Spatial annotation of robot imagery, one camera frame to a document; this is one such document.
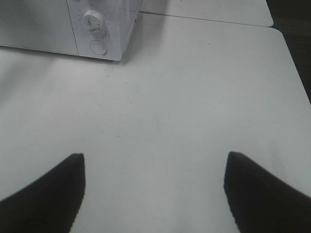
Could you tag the white microwave oven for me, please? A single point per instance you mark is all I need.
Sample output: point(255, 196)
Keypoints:
point(119, 16)

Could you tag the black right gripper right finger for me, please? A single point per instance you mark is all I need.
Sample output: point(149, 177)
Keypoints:
point(262, 203)

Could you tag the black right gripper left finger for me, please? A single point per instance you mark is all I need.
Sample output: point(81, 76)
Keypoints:
point(50, 204)

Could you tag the round white door button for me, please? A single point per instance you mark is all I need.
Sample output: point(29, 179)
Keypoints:
point(98, 47)

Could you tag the white timer knob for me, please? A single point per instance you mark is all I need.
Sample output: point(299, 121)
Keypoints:
point(93, 21)

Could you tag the white microwave door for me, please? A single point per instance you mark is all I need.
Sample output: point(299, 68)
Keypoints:
point(37, 25)

